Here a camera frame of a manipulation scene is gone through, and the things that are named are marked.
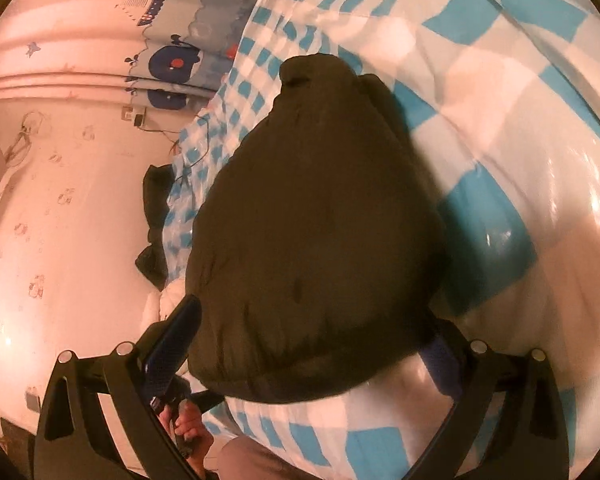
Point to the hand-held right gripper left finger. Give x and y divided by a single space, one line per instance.
172 345

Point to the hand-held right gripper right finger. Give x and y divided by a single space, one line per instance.
442 365

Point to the dark olive puffer jacket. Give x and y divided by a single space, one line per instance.
305 235

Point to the person's left hand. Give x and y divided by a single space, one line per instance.
195 430

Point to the white blanket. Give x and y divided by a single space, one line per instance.
172 305

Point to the person's grey trousers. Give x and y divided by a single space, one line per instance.
260 465

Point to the black garment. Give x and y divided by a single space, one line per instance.
155 210

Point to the whale print curtain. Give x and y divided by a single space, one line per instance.
175 62

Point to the blue checkered plastic sheet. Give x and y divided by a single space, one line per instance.
505 85

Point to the wall socket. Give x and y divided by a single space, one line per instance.
135 116

